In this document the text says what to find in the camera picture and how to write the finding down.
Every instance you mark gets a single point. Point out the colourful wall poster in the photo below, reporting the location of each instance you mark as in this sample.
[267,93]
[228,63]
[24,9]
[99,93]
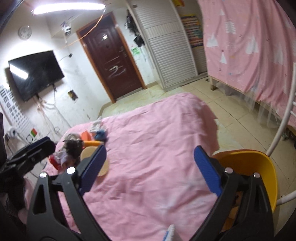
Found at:
[193,30]

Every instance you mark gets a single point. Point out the orange box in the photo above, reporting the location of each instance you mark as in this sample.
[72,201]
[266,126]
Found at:
[86,136]

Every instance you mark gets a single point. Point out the red hello kitty snack bag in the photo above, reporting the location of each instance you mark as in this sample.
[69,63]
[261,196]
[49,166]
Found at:
[54,162]

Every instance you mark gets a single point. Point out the eye chart poster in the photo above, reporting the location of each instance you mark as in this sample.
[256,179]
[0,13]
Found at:
[18,124]

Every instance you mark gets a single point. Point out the yellow orange tube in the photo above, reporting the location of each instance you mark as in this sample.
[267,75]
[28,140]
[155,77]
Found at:
[92,143]

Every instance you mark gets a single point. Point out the white metal chair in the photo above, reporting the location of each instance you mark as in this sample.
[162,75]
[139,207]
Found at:
[289,111]

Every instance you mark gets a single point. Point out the yellow plastic bin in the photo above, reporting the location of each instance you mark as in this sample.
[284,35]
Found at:
[249,189]

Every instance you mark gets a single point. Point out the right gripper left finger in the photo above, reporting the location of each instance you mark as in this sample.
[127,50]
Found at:
[46,220]

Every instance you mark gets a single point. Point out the black wall television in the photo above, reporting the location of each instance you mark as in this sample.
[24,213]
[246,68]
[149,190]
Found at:
[34,73]

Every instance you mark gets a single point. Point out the dark brown door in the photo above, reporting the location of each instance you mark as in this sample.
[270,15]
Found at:
[110,57]

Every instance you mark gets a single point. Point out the white louvered wardrobe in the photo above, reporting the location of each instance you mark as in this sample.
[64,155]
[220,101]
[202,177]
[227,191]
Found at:
[166,39]

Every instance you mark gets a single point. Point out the pink patterned bunk curtain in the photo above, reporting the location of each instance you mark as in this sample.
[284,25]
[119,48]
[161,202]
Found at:
[250,46]

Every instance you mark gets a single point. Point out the beige knit hat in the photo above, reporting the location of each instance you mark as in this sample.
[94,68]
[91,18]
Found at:
[73,145]

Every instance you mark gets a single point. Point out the blue crumpled cloth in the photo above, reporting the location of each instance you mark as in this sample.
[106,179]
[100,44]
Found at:
[100,136]

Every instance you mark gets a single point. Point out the white gloved hand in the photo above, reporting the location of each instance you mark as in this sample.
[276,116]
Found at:
[170,234]

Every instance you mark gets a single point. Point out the black hanging bag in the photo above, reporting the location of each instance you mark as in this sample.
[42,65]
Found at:
[139,41]

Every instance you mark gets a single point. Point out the round wall clock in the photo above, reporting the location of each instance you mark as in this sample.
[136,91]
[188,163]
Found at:
[25,32]

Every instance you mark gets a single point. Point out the purple knit sock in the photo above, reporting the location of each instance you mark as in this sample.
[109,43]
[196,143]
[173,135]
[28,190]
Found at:
[65,160]

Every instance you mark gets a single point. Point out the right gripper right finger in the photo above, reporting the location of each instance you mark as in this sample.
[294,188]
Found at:
[211,176]

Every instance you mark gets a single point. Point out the pink bed sheet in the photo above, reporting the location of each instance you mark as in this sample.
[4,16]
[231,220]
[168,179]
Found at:
[153,181]

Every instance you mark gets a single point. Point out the ceiling light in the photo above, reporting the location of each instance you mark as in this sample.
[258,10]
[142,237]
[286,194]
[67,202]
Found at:
[67,6]

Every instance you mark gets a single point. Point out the white crumpled tissue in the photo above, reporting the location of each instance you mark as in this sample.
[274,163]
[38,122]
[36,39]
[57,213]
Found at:
[97,125]

